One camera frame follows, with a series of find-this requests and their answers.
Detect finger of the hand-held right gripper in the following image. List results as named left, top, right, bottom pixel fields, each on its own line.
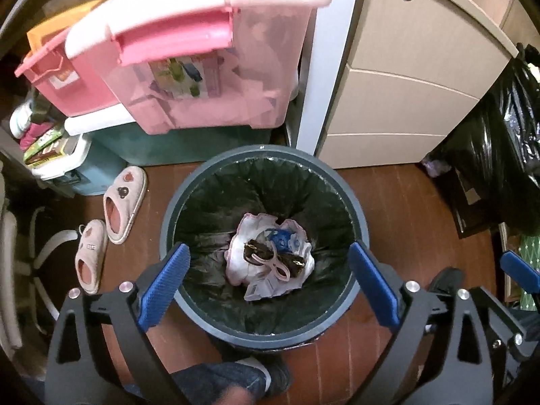
left=500, top=250, right=540, bottom=294

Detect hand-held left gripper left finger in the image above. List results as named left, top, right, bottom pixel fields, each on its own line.
left=44, top=242, right=191, bottom=405

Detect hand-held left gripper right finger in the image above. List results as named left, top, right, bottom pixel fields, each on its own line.
left=348, top=240, right=494, bottom=405

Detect white cloth with pink edge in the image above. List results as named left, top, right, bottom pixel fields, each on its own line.
left=225, top=213, right=316, bottom=300

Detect pink plastic clip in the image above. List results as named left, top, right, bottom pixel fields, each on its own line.
left=264, top=228, right=296, bottom=281

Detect dark red sunglasses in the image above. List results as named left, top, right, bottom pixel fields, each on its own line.
left=243, top=240, right=305, bottom=277

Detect blue snack wrapper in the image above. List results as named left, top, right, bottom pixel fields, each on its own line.
left=266, top=228, right=302, bottom=258

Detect dark round trash bin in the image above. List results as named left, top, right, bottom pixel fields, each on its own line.
left=159, top=144, right=371, bottom=350

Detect green patterned cloth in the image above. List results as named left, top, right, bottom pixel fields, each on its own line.
left=517, top=234, right=540, bottom=313

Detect pink slipper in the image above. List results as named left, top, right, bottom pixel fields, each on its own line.
left=103, top=166, right=148, bottom=245
left=75, top=218, right=109, bottom=295

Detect person's leg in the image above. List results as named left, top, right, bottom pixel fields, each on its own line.
left=169, top=360, right=271, bottom=405

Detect black garbage bag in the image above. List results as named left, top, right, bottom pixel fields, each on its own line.
left=434, top=42, right=540, bottom=237

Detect white chair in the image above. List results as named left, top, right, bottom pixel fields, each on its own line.
left=0, top=160, right=79, bottom=351

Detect blue storage box white lid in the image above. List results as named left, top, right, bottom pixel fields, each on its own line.
left=42, top=135, right=127, bottom=197

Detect dark bin liner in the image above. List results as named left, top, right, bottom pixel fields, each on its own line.
left=173, top=156, right=357, bottom=336

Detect teal storage box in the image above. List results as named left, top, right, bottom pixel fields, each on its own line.
left=90, top=110, right=273, bottom=167

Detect green printed box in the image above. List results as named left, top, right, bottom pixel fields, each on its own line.
left=21, top=124, right=83, bottom=167

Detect large pink storage box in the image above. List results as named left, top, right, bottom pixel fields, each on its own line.
left=65, top=0, right=334, bottom=131

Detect white desk leg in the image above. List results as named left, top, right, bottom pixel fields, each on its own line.
left=295, top=0, right=363, bottom=157

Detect white sneaker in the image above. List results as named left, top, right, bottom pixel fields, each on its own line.
left=9, top=101, right=36, bottom=140

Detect wooden cabinet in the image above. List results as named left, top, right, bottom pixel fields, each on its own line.
left=464, top=0, right=540, bottom=57

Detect orange box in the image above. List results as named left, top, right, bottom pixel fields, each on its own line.
left=26, top=0, right=104, bottom=53

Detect dark wooden frame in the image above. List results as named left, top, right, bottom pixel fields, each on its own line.
left=434, top=164, right=507, bottom=239

